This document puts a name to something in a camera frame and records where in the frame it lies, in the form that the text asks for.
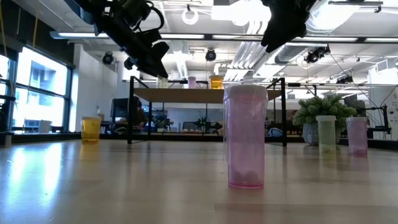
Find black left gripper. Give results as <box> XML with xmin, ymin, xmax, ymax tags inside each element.
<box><xmin>99</xmin><ymin>12</ymin><xmax>170</xmax><ymax>80</ymax></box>

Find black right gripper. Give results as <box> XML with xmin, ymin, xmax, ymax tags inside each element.
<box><xmin>260</xmin><ymin>0</ymin><xmax>317</xmax><ymax>54</ymax></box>

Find wide orange medicine bottle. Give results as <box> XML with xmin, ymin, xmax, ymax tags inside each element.
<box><xmin>209</xmin><ymin>74</ymin><xmax>224</xmax><ymax>90</ymax></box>

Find orange medicine bottle white cap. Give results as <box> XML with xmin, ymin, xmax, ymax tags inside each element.
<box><xmin>80</xmin><ymin>116</ymin><xmax>102</xmax><ymax>144</ymax></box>

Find black ceiling-mounted device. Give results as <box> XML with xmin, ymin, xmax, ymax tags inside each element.
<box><xmin>303</xmin><ymin>45</ymin><xmax>331</xmax><ymax>65</ymax></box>

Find person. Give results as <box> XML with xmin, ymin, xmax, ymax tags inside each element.
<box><xmin>132</xmin><ymin>96</ymin><xmax>149</xmax><ymax>129</ymax></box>

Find black computer monitor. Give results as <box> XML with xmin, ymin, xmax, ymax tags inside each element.
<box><xmin>111</xmin><ymin>98</ymin><xmax>138</xmax><ymax>126</ymax></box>

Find small green background plant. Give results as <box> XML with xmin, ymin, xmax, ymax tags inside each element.
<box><xmin>152</xmin><ymin>115</ymin><xmax>172</xmax><ymax>133</ymax></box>

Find green potted plant grey pot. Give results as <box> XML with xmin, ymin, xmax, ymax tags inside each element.
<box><xmin>292</xmin><ymin>95</ymin><xmax>358</xmax><ymax>146</ymax></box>

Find small white box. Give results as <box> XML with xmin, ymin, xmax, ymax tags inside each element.
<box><xmin>38</xmin><ymin>119</ymin><xmax>52</xmax><ymax>134</ymax></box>

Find black background robot rig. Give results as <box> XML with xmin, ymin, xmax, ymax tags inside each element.
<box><xmin>357</xmin><ymin>104</ymin><xmax>392</xmax><ymax>140</ymax></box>

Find black curved fixture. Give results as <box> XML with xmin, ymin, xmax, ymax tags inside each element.
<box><xmin>0</xmin><ymin>95</ymin><xmax>16</xmax><ymax>133</ymax></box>

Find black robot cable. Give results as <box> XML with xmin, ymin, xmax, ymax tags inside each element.
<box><xmin>145</xmin><ymin>1</ymin><xmax>165</xmax><ymax>32</ymax></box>

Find white ceiling ring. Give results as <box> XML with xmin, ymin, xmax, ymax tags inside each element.
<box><xmin>181</xmin><ymin>8</ymin><xmax>200</xmax><ymax>26</ymax></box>

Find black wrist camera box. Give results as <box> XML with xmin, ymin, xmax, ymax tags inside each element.
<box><xmin>123</xmin><ymin>0</ymin><xmax>155</xmax><ymax>22</ymax></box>

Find wooden shelf black metal frame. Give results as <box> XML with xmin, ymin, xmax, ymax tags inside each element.
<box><xmin>126</xmin><ymin>75</ymin><xmax>288</xmax><ymax>147</ymax></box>

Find black rail with light strips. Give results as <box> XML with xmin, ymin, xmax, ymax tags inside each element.
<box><xmin>49</xmin><ymin>30</ymin><xmax>398</xmax><ymax>44</ymax></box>

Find black ceiling bracket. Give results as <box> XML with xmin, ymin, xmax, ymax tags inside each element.
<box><xmin>328</xmin><ymin>0</ymin><xmax>384</xmax><ymax>14</ymax></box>

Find yellow hanging cord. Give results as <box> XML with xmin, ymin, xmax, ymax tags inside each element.
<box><xmin>0</xmin><ymin>0</ymin><xmax>7</xmax><ymax>58</ymax></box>
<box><xmin>32</xmin><ymin>7</ymin><xmax>40</xmax><ymax>49</ymax></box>

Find black aluminium table frame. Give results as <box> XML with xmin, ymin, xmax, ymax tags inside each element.
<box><xmin>0</xmin><ymin>132</ymin><xmax>398</xmax><ymax>151</ymax></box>

